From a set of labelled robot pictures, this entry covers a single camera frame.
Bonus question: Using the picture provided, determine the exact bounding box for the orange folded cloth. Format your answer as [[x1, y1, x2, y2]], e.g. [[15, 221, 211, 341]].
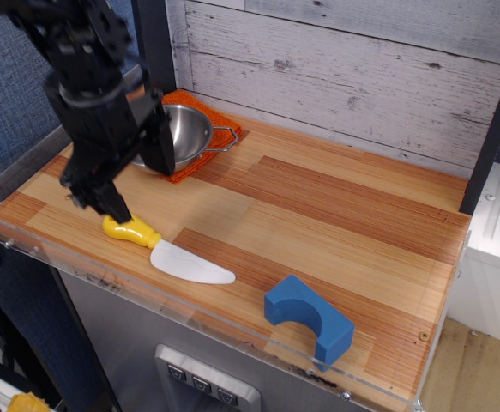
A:
[[162, 90, 243, 184]]

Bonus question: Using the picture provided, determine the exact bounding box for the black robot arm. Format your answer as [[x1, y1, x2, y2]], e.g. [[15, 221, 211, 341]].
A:
[[0, 1, 175, 224]]

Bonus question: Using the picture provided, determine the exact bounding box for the blue arch shaped block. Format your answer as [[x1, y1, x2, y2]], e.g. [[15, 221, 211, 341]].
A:
[[264, 275, 355, 372]]

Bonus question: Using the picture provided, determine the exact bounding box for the yellow handled white toy knife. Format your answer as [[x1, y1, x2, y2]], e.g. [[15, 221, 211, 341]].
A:
[[102, 215, 236, 285]]

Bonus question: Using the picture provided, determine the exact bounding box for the stainless steel two-handled bowl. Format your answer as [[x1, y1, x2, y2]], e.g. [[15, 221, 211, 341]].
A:
[[131, 103, 238, 176]]

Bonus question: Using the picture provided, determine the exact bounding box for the silver button control panel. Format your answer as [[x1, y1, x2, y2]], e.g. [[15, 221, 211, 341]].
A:
[[154, 344, 262, 411]]

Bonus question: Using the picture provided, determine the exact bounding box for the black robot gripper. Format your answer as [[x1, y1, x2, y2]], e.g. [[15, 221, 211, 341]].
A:
[[44, 81, 175, 224]]

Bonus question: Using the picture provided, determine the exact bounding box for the clear acrylic front guard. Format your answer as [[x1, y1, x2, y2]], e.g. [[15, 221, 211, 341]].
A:
[[0, 220, 422, 411]]

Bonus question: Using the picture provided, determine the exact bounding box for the black right vertical post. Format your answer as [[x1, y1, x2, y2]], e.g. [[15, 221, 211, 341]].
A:
[[459, 99, 500, 215]]

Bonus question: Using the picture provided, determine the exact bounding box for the yellow and black object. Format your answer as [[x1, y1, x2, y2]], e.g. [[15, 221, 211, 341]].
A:
[[0, 392, 52, 412]]

